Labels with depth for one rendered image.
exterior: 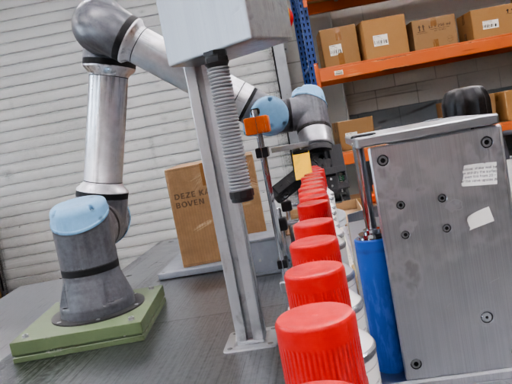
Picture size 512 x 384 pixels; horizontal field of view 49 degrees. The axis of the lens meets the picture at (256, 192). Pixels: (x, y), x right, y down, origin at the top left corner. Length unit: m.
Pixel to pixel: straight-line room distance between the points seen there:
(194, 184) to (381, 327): 1.06
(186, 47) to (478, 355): 0.56
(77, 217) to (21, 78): 4.66
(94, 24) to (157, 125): 4.26
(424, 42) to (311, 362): 4.77
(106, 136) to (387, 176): 0.90
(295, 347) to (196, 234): 1.30
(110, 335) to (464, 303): 0.75
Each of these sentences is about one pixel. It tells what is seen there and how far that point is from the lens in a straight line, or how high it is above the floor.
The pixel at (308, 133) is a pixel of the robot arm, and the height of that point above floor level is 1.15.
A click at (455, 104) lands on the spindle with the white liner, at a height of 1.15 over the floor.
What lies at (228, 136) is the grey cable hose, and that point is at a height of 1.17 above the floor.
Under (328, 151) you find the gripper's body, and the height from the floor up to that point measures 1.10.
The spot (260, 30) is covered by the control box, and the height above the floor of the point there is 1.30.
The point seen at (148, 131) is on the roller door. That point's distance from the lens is 5.39.
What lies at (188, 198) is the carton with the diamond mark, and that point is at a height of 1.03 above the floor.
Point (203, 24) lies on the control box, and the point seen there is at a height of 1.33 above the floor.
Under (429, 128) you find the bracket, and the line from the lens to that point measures 0.45.
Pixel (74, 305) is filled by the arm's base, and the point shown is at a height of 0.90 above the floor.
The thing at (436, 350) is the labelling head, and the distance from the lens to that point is 0.49.
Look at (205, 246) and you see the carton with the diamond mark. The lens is 1.51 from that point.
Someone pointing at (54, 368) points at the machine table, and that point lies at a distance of 1.08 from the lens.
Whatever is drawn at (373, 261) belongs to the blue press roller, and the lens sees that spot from 0.47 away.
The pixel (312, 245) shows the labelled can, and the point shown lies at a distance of 0.36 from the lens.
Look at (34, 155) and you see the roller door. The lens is 5.70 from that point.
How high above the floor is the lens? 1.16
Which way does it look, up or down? 5 degrees down
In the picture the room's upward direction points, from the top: 11 degrees counter-clockwise
